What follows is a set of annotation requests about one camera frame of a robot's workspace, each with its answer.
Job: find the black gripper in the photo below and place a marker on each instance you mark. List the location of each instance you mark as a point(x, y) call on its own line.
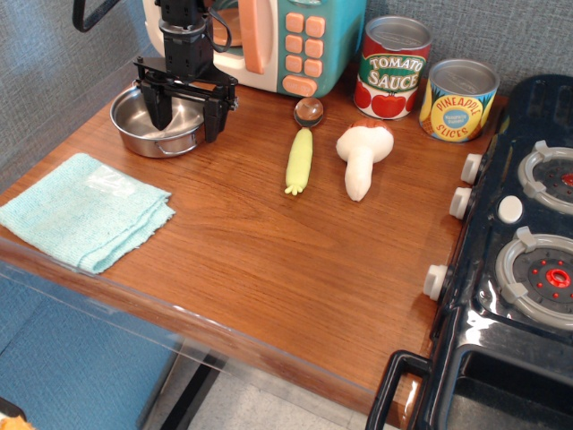
point(187, 71)

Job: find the stainless steel pot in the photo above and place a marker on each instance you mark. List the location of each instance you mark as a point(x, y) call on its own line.
point(131, 118)

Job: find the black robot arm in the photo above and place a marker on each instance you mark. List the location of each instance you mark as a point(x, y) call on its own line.
point(185, 13)

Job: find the light blue cloth napkin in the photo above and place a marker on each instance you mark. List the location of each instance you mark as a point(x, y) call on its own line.
point(86, 214)

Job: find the orange microwave turntable plate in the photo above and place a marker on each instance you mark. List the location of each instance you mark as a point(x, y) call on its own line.
point(226, 28)

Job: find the teal toy microwave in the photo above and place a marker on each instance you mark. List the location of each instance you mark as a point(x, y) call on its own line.
point(297, 48)

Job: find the plush white mushroom toy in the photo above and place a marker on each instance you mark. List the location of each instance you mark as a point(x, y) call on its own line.
point(363, 144)

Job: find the tomato sauce can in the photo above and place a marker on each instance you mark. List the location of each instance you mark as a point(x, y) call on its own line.
point(394, 55)

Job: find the clear acrylic barrier panel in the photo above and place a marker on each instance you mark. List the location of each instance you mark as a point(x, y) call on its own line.
point(71, 362)

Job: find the pineapple slices can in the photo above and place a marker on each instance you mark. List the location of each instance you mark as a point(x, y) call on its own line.
point(458, 99)

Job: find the orange object at corner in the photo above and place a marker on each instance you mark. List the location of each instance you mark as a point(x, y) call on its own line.
point(13, 417)

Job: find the black toy stove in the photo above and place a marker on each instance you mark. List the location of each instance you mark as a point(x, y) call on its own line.
point(502, 335)

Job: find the spoon with yellow handle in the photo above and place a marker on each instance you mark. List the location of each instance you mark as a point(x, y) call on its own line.
point(308, 113)

